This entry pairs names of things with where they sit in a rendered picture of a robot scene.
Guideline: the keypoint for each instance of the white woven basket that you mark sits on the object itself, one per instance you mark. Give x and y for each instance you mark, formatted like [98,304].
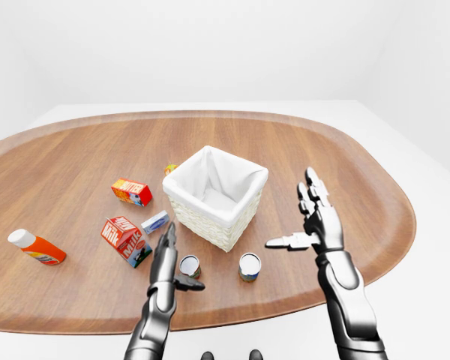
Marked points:
[215,197]

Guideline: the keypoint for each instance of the red green labelled tin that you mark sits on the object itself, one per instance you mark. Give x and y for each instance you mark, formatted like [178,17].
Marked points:
[190,265]

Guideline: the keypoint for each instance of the red milk carton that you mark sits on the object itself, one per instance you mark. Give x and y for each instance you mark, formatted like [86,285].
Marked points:
[125,240]

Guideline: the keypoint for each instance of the blue yellow labelled tin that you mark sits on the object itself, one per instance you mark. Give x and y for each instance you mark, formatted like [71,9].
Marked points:
[249,267]

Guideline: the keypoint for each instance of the small dark rounded shape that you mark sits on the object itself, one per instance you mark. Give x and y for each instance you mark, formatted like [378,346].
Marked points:
[207,356]
[255,354]

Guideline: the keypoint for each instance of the orange bottle with white cap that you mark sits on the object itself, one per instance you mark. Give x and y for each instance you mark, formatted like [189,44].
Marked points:
[41,249]

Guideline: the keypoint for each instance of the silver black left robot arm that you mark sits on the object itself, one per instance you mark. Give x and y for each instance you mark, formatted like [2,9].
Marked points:
[155,322]

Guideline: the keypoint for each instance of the red butter box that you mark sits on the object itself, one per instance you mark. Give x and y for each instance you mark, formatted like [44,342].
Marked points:
[132,192]

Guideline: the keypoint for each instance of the small orange yellow tin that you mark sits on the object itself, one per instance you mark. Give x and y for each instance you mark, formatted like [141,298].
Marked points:
[169,168]

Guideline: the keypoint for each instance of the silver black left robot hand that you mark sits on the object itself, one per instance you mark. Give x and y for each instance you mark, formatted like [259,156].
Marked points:
[164,258]

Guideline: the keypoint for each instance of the small blue white box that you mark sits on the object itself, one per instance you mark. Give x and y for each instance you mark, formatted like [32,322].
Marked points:
[155,222]

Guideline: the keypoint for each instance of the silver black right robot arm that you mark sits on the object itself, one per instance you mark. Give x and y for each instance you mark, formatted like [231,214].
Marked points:
[350,303]

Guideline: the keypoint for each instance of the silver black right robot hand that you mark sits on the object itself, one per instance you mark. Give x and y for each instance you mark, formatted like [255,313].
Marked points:
[324,223]

